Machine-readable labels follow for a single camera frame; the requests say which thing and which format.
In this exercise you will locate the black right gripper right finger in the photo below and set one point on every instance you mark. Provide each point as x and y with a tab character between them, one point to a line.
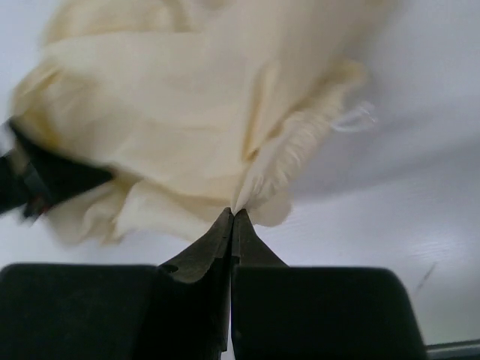
286	312

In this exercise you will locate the cream fabric jacket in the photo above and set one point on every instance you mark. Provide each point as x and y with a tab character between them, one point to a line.
197	106

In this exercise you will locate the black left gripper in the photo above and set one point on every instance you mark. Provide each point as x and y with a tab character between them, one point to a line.
36	180

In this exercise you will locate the aluminium table edge rail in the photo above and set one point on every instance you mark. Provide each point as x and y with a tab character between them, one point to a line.
463	350

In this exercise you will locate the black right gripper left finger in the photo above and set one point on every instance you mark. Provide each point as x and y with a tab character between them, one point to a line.
176	310

